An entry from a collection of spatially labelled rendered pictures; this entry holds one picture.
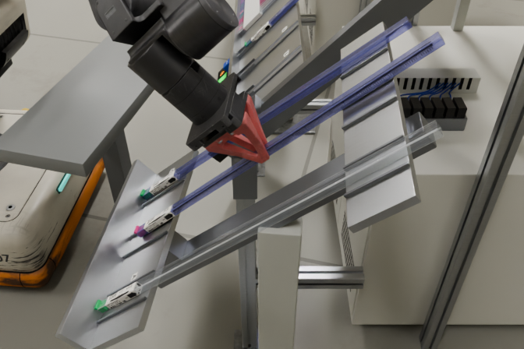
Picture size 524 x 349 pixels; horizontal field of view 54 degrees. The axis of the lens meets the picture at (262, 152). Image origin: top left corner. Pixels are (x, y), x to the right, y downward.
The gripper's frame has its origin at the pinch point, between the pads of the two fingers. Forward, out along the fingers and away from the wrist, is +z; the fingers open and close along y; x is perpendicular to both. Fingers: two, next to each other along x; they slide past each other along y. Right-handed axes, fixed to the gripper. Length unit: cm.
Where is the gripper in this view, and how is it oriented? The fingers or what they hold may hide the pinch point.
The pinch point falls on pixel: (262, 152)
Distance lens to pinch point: 65.9
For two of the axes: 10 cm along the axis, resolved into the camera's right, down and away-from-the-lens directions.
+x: -7.3, 4.9, 4.8
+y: 0.8, -6.3, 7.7
